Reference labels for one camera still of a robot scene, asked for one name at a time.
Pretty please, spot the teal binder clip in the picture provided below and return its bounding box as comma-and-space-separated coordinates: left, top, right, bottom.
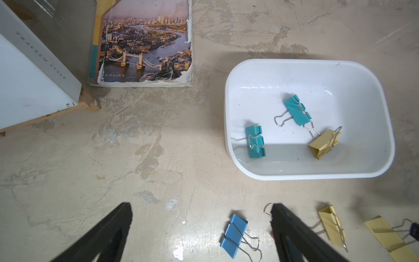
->
231, 126, 266, 159
274, 95, 320, 137

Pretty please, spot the pink binder clip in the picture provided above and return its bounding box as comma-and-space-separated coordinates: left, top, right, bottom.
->
263, 203, 273, 218

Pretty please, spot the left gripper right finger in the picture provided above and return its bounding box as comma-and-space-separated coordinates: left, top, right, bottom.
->
270, 203, 347, 262

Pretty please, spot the white plastic storage box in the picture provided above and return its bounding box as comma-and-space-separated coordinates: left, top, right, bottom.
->
224, 59, 395, 181

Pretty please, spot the white book on stand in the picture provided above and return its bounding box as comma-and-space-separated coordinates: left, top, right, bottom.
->
1, 2, 81, 128

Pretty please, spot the English textbook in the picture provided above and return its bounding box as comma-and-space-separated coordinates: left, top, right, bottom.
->
88, 0, 193, 87

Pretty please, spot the blue binder clip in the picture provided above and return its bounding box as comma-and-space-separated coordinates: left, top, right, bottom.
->
220, 214, 263, 262

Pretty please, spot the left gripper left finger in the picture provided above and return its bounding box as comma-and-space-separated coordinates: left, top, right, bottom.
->
53, 203, 133, 262

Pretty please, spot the yellow binder clip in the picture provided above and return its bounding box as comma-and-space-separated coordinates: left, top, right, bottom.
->
308, 126, 342, 160
309, 205, 349, 253
364, 216, 419, 262

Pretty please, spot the wooden book stand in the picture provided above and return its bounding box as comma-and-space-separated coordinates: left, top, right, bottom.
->
1, 87, 101, 137

